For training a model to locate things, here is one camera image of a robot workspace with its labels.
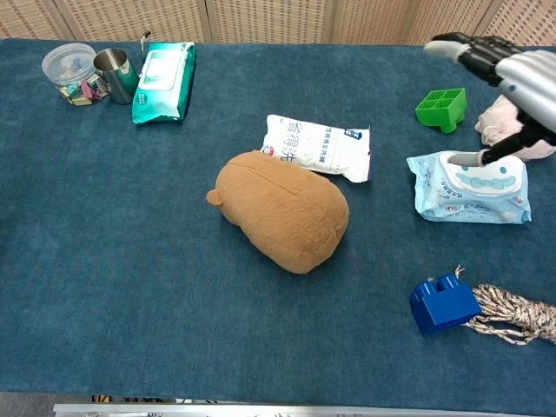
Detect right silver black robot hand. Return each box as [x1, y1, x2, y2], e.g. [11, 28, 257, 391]
[423, 32, 556, 166]

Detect brown plush toy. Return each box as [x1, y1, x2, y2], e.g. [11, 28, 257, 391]
[206, 149, 351, 275]

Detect blue toy building brick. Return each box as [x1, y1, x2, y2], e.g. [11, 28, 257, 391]
[409, 275, 483, 340]

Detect pink mesh bath sponge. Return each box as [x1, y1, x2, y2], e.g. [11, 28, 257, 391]
[474, 95, 556, 162]

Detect green plastic grid block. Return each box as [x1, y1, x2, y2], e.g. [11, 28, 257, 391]
[414, 87, 468, 134]

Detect light blue wet wipes pack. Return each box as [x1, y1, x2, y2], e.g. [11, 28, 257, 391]
[406, 149, 533, 225]

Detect white printed pouch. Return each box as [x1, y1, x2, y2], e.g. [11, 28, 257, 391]
[260, 114, 374, 184]

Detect woven folding screen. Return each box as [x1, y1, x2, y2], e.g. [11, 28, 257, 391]
[0, 0, 556, 47]

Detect green wet wipes pack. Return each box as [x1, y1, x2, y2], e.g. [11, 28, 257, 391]
[131, 41, 197, 125]

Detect steel cup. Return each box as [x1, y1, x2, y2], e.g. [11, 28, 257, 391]
[93, 30, 152, 105]

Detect dark teal table cloth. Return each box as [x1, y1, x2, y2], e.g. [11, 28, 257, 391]
[0, 37, 556, 416]

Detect clear jar of binder clips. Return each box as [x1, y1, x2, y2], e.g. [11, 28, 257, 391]
[41, 43, 112, 107]

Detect beige braided rope bundle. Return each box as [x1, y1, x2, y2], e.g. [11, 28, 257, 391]
[426, 264, 556, 347]

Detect metal rail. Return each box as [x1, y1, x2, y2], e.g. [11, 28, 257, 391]
[52, 402, 556, 417]

